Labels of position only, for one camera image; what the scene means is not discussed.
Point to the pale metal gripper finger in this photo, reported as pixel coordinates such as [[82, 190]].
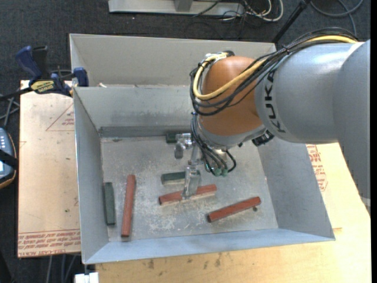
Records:
[[186, 184], [196, 183]]

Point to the dark green flat block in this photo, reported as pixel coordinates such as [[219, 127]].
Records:
[[172, 177], [171, 137], [109, 203]]

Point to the red-brown flat block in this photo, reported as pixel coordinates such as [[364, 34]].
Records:
[[128, 205], [169, 198], [232, 209]]

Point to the grey metal bin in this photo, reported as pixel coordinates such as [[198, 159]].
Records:
[[141, 164]]

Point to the brown cardboard board, red print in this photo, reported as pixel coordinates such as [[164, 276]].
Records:
[[47, 169]]

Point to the black cylinder on white bracket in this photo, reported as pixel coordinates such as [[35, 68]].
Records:
[[261, 139]]

